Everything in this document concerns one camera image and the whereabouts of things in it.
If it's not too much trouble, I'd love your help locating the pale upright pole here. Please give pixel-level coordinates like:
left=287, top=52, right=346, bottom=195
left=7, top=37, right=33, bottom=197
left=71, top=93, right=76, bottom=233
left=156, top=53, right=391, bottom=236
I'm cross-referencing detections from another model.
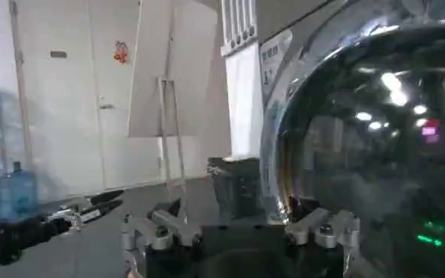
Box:
left=8, top=0, right=35, bottom=171

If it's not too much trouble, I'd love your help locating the white slotted rack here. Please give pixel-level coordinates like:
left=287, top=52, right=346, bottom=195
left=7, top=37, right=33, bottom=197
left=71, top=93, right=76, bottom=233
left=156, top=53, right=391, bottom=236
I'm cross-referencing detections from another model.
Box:
left=219, top=0, right=259, bottom=58

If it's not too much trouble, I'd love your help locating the black waste bin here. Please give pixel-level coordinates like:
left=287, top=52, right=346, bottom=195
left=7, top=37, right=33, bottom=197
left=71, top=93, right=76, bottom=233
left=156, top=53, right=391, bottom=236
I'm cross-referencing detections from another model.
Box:
left=206, top=156, right=265, bottom=221

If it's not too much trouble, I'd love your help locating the grey dryer housing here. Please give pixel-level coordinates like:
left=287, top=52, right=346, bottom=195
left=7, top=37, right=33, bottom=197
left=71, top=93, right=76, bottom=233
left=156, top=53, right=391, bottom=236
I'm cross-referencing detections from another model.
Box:
left=255, top=0, right=445, bottom=224

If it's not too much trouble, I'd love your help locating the round glass dryer door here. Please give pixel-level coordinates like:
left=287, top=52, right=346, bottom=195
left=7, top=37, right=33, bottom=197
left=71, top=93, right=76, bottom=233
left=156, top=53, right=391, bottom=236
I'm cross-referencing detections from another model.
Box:
left=260, top=22, right=445, bottom=278

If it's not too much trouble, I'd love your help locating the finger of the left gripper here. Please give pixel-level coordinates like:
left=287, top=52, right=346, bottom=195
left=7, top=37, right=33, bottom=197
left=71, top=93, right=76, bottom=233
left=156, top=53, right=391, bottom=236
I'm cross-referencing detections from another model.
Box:
left=45, top=199, right=125, bottom=232
left=58, top=189, right=125, bottom=215

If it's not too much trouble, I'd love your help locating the white label on dryer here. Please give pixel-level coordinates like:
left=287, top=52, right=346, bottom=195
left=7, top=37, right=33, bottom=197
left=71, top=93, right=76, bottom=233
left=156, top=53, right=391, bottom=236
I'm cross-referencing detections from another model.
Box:
left=258, top=27, right=295, bottom=103

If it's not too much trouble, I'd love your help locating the white board on easel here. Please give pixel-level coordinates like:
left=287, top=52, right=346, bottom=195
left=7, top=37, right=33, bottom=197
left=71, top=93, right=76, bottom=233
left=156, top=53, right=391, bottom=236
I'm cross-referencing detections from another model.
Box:
left=126, top=0, right=220, bottom=139

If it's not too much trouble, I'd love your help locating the orange wall sticker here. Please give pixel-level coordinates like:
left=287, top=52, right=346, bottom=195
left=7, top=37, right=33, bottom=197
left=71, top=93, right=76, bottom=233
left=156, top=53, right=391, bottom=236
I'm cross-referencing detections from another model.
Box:
left=113, top=40, right=130, bottom=65

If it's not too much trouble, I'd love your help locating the metal easel stand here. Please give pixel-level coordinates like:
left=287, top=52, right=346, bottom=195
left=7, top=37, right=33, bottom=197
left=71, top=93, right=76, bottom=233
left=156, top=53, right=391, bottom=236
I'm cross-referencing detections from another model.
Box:
left=156, top=76, right=190, bottom=224

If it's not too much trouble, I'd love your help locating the white upright panel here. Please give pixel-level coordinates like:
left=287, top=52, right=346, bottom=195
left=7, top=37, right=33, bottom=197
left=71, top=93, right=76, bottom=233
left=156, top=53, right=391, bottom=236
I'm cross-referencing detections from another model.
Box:
left=224, top=40, right=265, bottom=160

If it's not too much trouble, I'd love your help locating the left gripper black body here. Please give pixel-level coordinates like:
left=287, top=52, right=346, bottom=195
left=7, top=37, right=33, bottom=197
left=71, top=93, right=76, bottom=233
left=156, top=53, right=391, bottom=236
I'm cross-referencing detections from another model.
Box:
left=0, top=215, right=73, bottom=266

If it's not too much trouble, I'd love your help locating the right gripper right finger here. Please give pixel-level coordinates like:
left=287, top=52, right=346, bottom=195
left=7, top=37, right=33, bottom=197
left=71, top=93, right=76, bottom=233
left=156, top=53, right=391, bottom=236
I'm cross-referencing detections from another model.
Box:
left=285, top=196, right=361, bottom=251

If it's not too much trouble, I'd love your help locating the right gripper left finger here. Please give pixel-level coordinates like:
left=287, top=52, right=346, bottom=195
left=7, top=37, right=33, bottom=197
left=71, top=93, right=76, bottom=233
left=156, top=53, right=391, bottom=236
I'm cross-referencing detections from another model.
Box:
left=121, top=197, right=203, bottom=262

